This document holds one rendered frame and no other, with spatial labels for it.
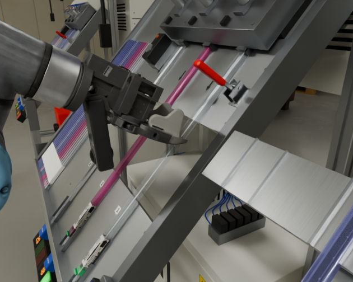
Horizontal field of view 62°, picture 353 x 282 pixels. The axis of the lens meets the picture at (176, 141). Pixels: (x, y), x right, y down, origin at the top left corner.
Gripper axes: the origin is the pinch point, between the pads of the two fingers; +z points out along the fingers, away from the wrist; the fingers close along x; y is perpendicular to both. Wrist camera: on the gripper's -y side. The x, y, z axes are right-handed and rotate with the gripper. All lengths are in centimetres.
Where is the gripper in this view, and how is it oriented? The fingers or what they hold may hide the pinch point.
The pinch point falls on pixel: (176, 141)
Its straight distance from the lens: 52.8
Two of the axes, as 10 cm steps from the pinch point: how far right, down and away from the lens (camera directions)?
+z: 7.7, 3.0, 5.7
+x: -4.7, -3.3, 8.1
